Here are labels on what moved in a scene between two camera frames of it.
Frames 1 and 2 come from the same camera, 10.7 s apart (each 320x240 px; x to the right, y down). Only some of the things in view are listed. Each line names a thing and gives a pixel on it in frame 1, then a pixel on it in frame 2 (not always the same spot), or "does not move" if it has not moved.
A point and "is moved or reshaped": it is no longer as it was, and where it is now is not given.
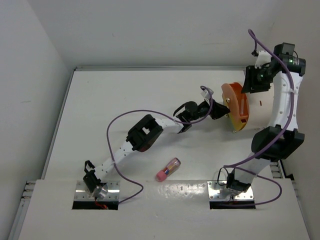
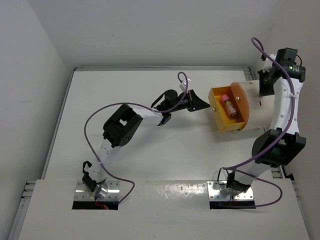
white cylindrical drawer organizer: (260, 104) does not move
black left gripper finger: (222, 110) to (198, 104)
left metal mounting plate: (82, 193) does not move
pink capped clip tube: (170, 169) to (228, 105)
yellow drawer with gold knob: (237, 125) is moved or reshaped
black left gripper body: (213, 114) to (189, 107)
